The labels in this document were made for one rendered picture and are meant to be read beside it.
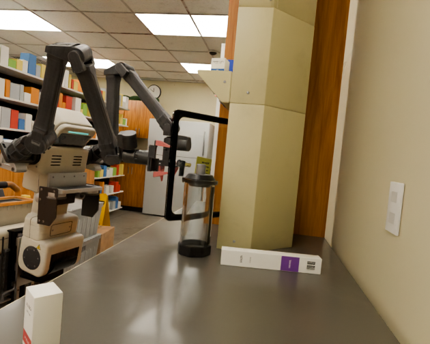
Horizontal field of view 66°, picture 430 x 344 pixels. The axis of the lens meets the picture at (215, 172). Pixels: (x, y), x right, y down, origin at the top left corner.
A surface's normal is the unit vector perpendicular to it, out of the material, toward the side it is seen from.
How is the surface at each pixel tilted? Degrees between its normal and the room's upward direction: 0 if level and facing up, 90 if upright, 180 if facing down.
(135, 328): 0
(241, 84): 90
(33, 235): 90
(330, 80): 90
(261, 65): 90
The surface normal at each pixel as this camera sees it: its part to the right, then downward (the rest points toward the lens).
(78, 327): 0.09, -0.99
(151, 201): -0.16, 0.04
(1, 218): 0.92, 0.14
